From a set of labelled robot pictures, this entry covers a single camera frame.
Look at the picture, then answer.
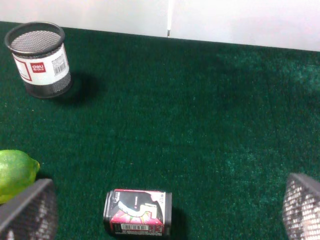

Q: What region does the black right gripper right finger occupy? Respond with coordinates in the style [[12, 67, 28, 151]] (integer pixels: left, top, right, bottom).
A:
[[282, 173, 320, 240]]

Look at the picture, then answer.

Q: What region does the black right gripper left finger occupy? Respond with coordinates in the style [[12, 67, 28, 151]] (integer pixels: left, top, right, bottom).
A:
[[0, 178, 58, 240]]

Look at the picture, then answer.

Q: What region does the green lime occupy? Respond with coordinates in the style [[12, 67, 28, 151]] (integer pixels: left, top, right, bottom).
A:
[[0, 149, 40, 204]]

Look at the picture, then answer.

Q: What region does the black pink gum box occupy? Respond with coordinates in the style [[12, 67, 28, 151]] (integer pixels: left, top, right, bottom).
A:
[[103, 188, 173, 238]]

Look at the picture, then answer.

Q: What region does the green felt table mat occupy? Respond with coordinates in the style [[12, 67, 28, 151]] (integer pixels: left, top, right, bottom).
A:
[[0, 28, 320, 240]]

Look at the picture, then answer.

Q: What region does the black mesh pen holder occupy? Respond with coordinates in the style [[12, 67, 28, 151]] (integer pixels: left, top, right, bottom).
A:
[[4, 21, 73, 99]]

